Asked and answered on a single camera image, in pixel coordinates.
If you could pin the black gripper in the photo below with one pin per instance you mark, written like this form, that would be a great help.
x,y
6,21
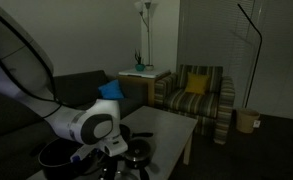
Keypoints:
x,y
106,161

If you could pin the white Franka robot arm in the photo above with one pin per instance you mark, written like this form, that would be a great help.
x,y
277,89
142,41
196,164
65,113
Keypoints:
x,y
19,66

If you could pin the small glass saucepan lid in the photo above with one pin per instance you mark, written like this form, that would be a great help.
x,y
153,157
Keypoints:
x,y
141,148

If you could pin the large black pot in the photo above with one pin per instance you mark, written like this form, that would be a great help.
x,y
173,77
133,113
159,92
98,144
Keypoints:
x,y
56,156

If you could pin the small black saucepan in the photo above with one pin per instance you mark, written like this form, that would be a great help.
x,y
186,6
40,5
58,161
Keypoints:
x,y
137,164

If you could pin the black frying pan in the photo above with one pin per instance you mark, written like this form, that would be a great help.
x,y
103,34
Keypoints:
x,y
142,134

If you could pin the grey coffee table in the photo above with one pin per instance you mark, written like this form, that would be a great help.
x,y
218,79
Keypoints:
x,y
162,126

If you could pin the blue pillow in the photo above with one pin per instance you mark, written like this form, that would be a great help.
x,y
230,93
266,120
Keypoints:
x,y
111,90

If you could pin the dark grey sofa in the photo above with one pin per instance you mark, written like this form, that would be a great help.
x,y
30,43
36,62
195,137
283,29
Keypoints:
x,y
79,86

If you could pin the wooden white-topped side table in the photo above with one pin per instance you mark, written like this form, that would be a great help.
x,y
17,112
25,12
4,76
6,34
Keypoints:
x,y
142,83

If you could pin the striped armchair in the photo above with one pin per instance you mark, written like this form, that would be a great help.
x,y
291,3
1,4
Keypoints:
x,y
192,103

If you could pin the teal potted plant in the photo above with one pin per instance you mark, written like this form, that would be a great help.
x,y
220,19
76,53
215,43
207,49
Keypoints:
x,y
139,67

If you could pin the small white bowl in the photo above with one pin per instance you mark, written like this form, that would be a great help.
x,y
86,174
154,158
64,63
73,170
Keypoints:
x,y
149,67

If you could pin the yellow cushion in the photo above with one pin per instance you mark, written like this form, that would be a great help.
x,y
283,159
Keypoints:
x,y
197,83

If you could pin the white multi-head floor lamp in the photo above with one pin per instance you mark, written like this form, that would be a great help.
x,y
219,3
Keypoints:
x,y
148,33

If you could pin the wicker waste basket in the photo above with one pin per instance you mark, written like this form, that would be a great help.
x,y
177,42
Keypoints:
x,y
247,121

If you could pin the white window blinds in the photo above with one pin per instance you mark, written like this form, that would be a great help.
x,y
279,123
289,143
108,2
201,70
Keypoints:
x,y
212,33

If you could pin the thin black floor lamp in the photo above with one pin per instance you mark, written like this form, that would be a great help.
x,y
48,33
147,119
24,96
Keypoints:
x,y
260,43

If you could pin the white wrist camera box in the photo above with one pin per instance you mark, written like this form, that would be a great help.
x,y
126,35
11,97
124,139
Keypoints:
x,y
116,146

